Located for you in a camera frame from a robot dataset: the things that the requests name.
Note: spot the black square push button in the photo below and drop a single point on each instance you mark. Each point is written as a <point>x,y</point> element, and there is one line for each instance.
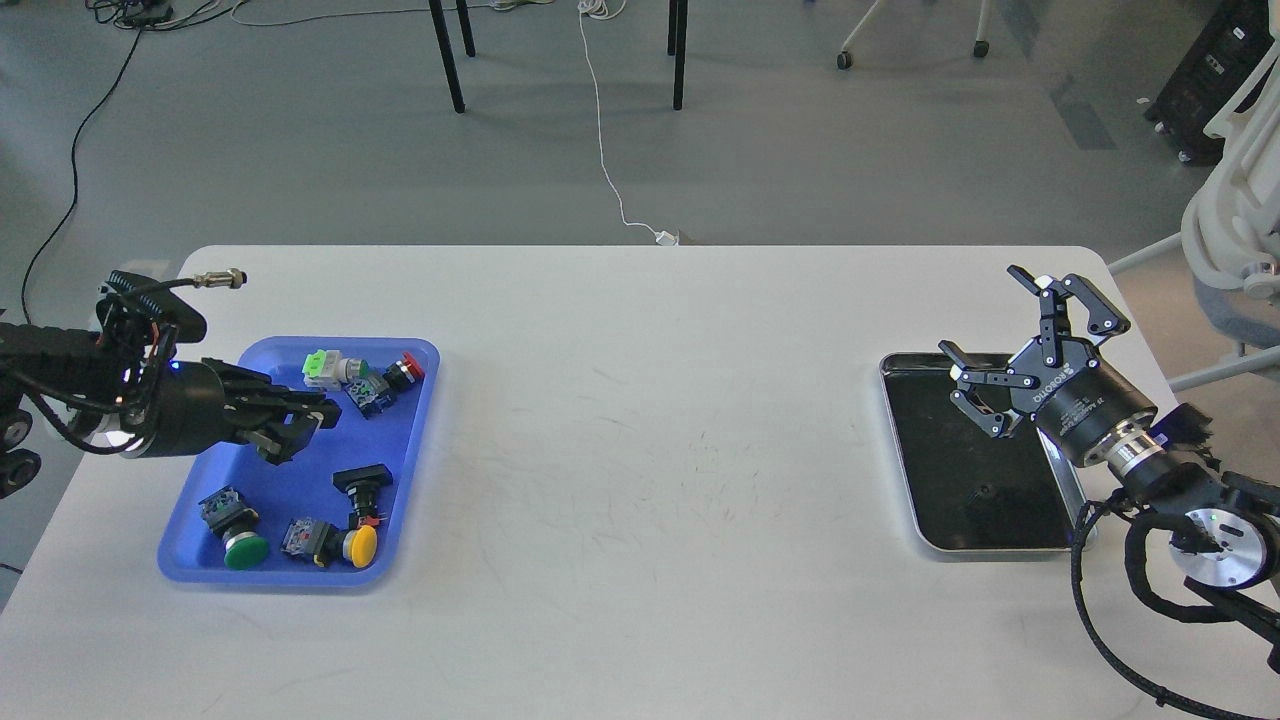
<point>362,486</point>

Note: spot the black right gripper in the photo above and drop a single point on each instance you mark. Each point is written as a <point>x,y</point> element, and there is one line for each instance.
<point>1058,377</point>

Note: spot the black table leg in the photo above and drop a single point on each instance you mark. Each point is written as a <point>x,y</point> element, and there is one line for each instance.
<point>446,51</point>
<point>677,28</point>

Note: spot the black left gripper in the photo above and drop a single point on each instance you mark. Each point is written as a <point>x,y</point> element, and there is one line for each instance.
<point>198,404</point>

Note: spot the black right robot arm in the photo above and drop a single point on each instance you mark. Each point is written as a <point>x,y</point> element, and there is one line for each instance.
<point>1199,536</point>

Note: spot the black equipment cart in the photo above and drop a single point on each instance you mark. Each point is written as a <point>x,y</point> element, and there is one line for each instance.
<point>1225,53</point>

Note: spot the green white push button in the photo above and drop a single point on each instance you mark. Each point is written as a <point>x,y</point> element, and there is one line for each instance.
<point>331,370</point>

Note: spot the silver metal tray black mat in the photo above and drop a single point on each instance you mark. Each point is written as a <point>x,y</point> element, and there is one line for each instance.
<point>944,456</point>

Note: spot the blue plastic tray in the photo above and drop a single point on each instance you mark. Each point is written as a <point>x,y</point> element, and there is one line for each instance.
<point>302,487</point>

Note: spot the green round push button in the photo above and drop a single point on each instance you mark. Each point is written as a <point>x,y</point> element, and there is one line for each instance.
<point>230,518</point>

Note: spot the red push button switch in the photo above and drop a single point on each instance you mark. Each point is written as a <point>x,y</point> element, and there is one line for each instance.
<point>373,392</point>

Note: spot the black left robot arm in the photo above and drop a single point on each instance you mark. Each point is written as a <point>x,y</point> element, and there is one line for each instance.
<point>120,390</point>

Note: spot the white chair base wheels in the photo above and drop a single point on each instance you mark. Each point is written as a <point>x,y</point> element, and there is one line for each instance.
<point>887,33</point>

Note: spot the yellow push button switch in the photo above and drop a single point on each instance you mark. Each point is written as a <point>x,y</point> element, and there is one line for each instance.
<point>321,543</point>

